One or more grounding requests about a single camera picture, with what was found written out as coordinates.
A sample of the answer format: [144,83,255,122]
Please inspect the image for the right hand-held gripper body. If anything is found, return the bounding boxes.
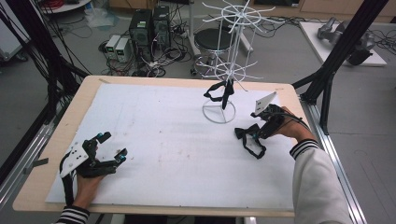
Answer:
[254,91,287,140]

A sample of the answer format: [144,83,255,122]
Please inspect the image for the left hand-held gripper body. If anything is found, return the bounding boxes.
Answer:
[59,139,118,179]

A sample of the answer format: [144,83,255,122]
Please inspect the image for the black bow tie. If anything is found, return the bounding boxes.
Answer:
[233,123,267,161]

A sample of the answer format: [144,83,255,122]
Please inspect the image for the navy bow tie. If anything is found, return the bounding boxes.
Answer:
[204,78,235,110]

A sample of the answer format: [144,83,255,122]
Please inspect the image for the white wire display rack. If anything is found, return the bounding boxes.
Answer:
[195,0,286,124]

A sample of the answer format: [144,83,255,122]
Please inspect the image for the person's right hand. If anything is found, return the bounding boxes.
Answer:
[274,106,317,146]

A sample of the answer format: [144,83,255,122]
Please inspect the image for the person's left hand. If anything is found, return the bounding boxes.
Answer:
[73,172,106,209]

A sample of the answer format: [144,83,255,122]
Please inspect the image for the white foam board mat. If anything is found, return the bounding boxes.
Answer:
[46,82,295,210]

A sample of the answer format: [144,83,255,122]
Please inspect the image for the black round stool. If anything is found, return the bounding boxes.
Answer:
[190,28,237,77]

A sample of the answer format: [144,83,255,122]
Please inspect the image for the grey bench power supply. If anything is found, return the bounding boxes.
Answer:
[115,37,131,63]
[105,35,121,60]

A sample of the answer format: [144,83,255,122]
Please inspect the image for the white floor board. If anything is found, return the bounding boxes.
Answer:
[298,21,388,67]

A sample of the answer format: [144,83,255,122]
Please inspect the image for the black computer tower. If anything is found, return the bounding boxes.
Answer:
[129,8,154,61]
[152,5,172,50]

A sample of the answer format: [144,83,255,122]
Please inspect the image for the grey robot parts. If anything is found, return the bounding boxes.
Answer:
[317,17,376,66]

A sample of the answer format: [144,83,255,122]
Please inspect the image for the clear plastic bag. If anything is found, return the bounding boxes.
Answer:
[84,7,120,28]

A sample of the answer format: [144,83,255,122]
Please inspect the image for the white round side table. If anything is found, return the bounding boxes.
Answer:
[40,0,92,14]

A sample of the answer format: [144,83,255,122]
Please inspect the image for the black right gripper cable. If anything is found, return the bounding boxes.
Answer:
[279,112,312,132]

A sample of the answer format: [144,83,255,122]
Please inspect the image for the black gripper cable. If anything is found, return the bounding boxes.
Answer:
[60,152,77,207]
[279,112,312,132]

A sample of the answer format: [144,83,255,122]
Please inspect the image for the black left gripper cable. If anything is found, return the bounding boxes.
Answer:
[60,152,77,207]

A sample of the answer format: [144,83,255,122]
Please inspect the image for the black metal frame post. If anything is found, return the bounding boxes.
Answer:
[6,0,90,125]
[292,0,390,135]

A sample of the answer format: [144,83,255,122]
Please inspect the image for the tangle of floor cables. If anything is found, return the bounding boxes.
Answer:
[99,43,191,77]

